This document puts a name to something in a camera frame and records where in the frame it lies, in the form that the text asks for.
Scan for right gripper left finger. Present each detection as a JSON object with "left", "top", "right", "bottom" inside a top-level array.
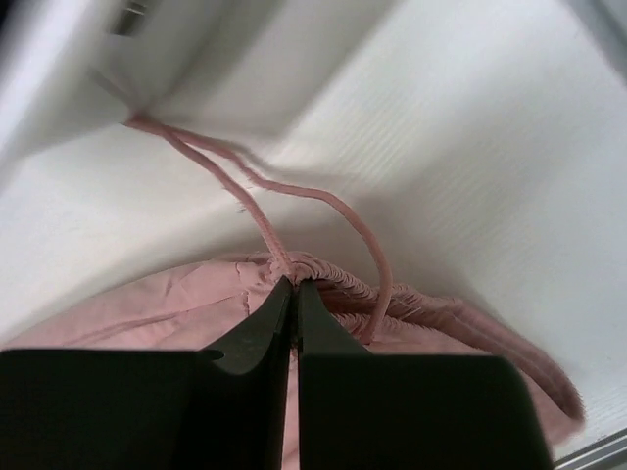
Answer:
[{"left": 1, "top": 280, "right": 292, "bottom": 469}]

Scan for pink trousers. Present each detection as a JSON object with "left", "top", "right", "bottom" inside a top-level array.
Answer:
[{"left": 0, "top": 110, "right": 587, "bottom": 470}]

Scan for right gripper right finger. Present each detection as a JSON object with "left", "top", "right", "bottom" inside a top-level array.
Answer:
[{"left": 296, "top": 281, "right": 553, "bottom": 469}]

